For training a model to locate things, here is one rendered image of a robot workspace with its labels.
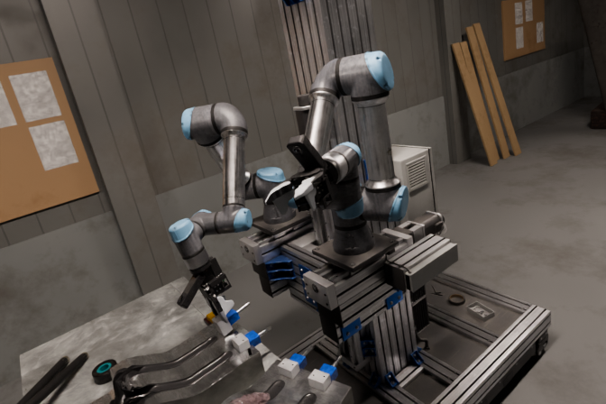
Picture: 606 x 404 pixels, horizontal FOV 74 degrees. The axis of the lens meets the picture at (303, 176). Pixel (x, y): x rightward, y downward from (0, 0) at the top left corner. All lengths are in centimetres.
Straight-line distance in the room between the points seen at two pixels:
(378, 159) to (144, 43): 243
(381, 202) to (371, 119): 26
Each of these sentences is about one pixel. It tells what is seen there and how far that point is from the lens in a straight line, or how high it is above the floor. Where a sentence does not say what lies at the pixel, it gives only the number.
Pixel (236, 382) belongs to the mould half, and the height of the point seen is 84.
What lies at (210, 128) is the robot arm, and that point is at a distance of 150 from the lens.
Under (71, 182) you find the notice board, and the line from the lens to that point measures 323.
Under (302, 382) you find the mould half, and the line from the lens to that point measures 126.
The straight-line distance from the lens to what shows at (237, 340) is 137.
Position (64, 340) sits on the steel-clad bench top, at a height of 80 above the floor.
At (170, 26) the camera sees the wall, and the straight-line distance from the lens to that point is 344.
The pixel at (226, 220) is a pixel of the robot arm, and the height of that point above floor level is 125.
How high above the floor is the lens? 171
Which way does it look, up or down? 16 degrees down
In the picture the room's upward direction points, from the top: 11 degrees counter-clockwise
